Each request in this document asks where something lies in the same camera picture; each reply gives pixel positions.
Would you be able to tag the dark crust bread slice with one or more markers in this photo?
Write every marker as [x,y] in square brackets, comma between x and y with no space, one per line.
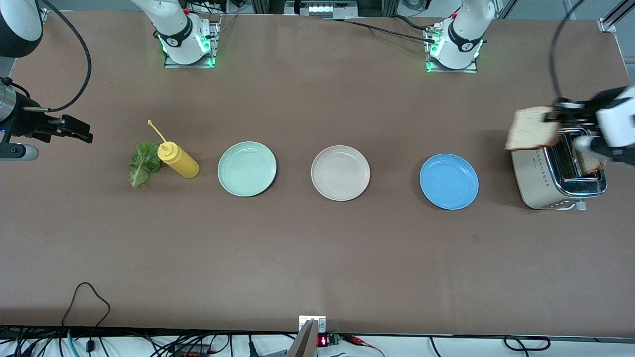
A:
[593,164]

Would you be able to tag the cream chrome toaster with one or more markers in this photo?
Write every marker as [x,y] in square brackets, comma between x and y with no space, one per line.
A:
[533,173]

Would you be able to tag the green lettuce leaf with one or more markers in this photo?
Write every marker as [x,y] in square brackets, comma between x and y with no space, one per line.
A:
[144,163]

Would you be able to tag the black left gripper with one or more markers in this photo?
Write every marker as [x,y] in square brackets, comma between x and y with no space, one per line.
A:
[575,113]

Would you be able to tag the control box with white lights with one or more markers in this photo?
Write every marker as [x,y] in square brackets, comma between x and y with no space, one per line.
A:
[322,9]

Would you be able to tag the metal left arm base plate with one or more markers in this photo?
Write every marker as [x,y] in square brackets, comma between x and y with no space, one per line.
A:
[451,70]

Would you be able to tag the grey aluminium camera pole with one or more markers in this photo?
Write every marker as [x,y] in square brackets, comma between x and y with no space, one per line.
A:
[305,344]

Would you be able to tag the light bread slice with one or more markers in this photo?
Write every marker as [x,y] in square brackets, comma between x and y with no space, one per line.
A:
[528,129]

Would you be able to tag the yellow squeeze bottle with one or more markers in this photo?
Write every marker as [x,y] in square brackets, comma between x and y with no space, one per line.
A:
[183,163]

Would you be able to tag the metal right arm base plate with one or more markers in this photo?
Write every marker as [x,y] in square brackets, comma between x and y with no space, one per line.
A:
[188,65]

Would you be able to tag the white metal bracket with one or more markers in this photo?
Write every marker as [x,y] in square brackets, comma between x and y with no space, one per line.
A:
[302,321]

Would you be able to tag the blue plate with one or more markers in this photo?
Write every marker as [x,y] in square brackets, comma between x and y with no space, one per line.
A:
[449,181]

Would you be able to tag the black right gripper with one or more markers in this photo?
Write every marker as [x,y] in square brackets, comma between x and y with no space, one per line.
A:
[24,122]

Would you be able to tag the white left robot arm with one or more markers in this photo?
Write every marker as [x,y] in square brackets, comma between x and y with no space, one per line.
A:
[471,15]

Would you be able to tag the beige plate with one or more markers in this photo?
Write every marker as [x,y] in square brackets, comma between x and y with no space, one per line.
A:
[340,172]

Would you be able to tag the red display circuit module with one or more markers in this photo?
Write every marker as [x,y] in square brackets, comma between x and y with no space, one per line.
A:
[325,341]

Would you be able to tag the mint green plate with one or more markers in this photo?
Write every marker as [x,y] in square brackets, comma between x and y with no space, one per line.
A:
[246,168]

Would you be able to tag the aluminium frame profile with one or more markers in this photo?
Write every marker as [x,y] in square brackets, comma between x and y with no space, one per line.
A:
[607,24]
[43,17]

